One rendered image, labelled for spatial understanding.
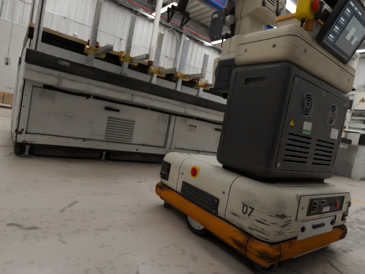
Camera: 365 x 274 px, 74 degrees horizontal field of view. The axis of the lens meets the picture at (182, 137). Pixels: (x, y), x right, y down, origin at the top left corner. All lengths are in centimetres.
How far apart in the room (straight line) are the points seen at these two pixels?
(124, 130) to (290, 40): 162
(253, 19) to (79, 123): 144
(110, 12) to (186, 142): 788
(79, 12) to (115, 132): 768
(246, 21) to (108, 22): 864
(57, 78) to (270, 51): 134
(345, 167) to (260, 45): 485
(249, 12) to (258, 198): 90
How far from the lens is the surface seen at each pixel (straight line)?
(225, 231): 90
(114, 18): 988
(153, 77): 200
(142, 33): 1022
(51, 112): 202
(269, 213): 80
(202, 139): 268
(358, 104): 557
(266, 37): 95
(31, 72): 179
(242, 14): 137
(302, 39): 93
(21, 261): 82
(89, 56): 183
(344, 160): 565
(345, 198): 121
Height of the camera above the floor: 43
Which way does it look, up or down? 3 degrees down
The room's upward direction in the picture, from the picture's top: 10 degrees clockwise
